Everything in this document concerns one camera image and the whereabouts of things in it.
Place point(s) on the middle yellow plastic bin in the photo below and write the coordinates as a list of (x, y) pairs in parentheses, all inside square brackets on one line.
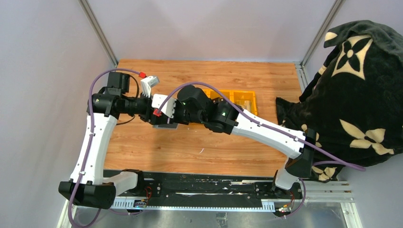
[(213, 94)]

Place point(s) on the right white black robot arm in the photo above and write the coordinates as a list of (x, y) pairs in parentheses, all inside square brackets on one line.
[(189, 104)]

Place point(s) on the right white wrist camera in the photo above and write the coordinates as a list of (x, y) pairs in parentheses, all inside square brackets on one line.
[(159, 106)]

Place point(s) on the black floral blanket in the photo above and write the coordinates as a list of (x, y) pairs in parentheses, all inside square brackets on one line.
[(355, 101)]

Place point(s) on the yellow plastic bin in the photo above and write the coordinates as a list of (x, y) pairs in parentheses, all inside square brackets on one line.
[(245, 99), (213, 94)]

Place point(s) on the green leather card holder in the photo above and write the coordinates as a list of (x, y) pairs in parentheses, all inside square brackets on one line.
[(168, 126)]

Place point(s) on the right yellow plastic bin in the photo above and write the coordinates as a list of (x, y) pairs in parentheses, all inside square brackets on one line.
[(245, 99)]

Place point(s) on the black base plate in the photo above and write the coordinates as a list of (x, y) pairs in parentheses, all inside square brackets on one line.
[(211, 191)]

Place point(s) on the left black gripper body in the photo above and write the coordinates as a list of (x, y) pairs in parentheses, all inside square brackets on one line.
[(142, 106)]

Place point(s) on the aluminium frame rail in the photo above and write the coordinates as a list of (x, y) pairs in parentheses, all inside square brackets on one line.
[(323, 205)]

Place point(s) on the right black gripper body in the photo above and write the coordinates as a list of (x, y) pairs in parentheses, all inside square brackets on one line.
[(181, 115)]

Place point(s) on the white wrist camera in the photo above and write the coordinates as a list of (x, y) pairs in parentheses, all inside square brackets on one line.
[(159, 106), (147, 84)]

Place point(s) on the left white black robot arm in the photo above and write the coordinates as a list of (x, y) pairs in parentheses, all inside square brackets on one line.
[(87, 185)]

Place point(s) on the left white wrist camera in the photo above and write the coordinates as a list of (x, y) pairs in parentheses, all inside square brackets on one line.
[(147, 84)]

